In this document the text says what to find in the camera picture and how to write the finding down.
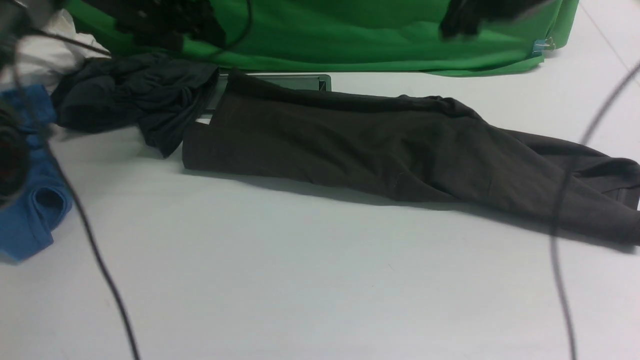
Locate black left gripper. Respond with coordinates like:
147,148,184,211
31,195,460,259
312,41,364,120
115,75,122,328
86,0,227,51

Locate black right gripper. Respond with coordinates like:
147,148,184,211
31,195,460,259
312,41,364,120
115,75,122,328
439,0,550,40

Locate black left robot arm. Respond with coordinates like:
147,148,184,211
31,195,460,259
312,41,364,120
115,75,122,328
0,0,226,208

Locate green backdrop cloth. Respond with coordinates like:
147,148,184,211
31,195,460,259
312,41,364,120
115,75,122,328
62,0,580,78

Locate dark teal crumpled garment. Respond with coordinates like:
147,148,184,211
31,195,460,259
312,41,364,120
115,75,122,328
51,53,220,158

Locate blue binder clip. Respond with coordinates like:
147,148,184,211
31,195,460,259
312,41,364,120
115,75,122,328
531,37,556,58

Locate white crumpled garment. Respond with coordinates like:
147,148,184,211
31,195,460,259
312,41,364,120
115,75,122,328
16,9,111,94

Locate blue crumpled garment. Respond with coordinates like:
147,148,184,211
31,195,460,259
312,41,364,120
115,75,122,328
0,84,74,263

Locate metal table cable hatch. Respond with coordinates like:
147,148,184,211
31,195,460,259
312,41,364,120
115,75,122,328
196,73,332,125

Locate black left camera cable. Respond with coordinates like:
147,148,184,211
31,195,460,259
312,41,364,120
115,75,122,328
10,0,253,360

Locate black camera cable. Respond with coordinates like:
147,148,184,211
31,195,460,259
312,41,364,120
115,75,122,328
10,0,253,360
549,60,640,360

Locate black right camera cable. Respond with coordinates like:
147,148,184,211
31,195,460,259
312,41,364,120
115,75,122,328
549,60,640,360

